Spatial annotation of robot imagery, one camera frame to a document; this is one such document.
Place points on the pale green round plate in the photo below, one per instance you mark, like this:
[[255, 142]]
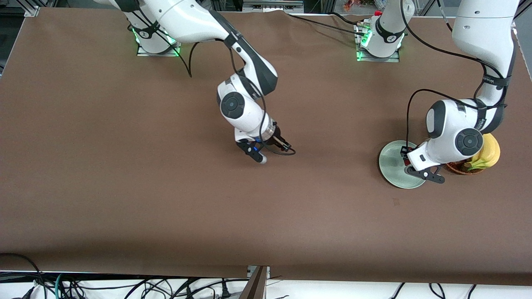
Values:
[[390, 166]]

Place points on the brown wicker basket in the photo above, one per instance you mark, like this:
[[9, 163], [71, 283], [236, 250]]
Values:
[[457, 168]]

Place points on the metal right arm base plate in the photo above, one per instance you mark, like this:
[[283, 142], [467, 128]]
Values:
[[158, 54]]

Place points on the small orange object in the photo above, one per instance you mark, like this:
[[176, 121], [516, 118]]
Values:
[[350, 5]]

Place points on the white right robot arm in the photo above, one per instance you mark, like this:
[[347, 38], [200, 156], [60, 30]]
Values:
[[187, 20]]

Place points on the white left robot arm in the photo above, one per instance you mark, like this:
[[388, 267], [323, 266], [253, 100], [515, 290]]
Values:
[[482, 25]]

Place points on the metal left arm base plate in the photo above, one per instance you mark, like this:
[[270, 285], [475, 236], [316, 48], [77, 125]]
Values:
[[380, 59]]

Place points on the aluminium table bracket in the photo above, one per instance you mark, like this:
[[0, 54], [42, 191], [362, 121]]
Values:
[[251, 270]]

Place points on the grey metal rail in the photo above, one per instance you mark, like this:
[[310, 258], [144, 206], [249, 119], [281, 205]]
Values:
[[272, 5]]

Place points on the aluminium frame profile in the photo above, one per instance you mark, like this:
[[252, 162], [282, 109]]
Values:
[[32, 8]]

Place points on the brown table cover sheet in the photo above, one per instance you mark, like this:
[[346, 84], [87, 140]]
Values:
[[266, 207]]

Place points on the yellow banana bunch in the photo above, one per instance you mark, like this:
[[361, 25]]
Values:
[[490, 153]]

